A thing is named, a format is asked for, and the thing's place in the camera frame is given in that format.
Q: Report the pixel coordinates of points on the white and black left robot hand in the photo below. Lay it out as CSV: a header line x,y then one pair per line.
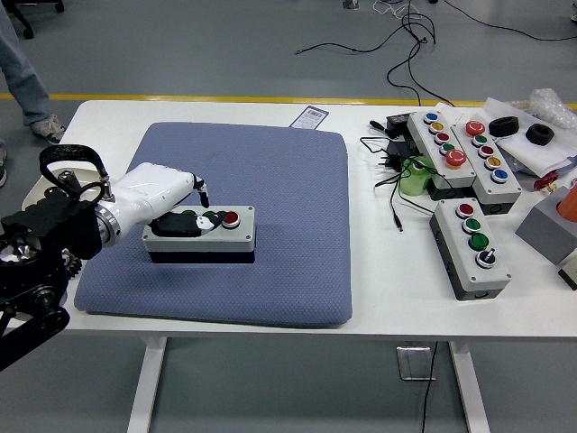
x,y
149,189

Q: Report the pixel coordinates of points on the grey four-button control box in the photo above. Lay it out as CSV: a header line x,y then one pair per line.
x,y
203,244
451,234

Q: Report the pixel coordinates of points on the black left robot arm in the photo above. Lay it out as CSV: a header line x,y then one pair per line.
x,y
40,225

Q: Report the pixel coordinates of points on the grey five-button control box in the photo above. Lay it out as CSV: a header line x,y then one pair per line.
x,y
421,131
484,180

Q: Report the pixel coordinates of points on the red mushroom button part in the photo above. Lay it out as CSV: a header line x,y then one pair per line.
x,y
545,181

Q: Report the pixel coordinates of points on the brown and silver cylinder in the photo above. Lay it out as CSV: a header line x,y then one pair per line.
x,y
68,179

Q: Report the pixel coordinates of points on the blue-grey padded mat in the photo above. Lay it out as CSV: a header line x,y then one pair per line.
x,y
279,248

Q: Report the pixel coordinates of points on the purple and white label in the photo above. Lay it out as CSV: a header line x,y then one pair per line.
x,y
311,116

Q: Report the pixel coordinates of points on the white table leg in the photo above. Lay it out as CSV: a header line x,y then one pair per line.
x,y
471,388
146,388

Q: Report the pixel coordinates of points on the black office chair base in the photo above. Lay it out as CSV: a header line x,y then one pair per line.
x,y
33,9

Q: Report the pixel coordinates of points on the black plug charger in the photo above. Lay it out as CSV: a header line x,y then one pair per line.
x,y
401,151

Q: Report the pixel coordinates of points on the black power adapter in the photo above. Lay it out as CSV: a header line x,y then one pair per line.
x,y
399,124

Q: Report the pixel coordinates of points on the green tape roll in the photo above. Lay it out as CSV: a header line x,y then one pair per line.
x,y
412,182

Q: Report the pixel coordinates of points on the grey block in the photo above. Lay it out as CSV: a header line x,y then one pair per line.
x,y
541,230

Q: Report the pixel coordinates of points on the clear bubble wrap bag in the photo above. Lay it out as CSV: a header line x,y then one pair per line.
x,y
547,106

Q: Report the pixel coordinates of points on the orange cylinder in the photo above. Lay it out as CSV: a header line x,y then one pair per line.
x,y
570,205

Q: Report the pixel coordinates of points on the beige and black box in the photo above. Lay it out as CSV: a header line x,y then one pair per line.
x,y
570,270

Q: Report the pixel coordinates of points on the metal bracket under table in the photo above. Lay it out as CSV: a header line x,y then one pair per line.
x,y
405,365

